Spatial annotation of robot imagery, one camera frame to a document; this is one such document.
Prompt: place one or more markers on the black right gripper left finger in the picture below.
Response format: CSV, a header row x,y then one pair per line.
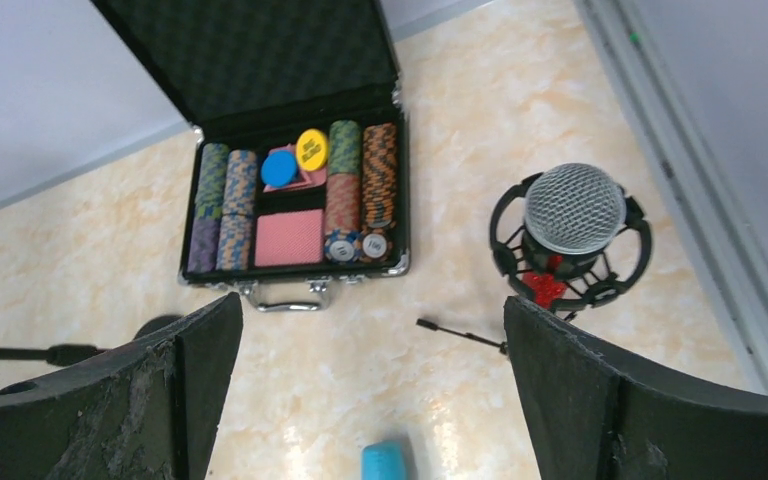
x,y
148,409

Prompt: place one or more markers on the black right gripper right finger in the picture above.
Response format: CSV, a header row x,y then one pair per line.
x,y
598,411

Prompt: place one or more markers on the round base clip mic stand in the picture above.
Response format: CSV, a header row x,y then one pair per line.
x,y
62,355

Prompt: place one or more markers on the shock mount tripod mic stand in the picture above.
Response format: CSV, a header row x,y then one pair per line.
x,y
599,284

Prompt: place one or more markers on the red glitter microphone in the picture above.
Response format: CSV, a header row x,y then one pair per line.
x,y
572,213

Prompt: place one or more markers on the cyan toy microphone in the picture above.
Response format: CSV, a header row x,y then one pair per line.
x,y
385,460

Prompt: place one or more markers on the blue orange chip stack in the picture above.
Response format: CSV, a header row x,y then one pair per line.
x,y
235,237

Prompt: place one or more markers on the purple green chip stack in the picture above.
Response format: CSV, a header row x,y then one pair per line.
x,y
208,205

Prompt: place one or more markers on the blue dealer chip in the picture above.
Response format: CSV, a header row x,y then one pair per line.
x,y
279,169

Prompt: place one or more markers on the green red chip stack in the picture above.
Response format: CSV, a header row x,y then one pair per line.
x,y
343,193

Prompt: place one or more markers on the black poker chip case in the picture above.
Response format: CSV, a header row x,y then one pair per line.
x,y
254,75

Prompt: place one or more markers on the yellow dealer chip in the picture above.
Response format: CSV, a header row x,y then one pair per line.
x,y
312,150

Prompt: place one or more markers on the orange black chip stack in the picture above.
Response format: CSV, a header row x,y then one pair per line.
x,y
379,188

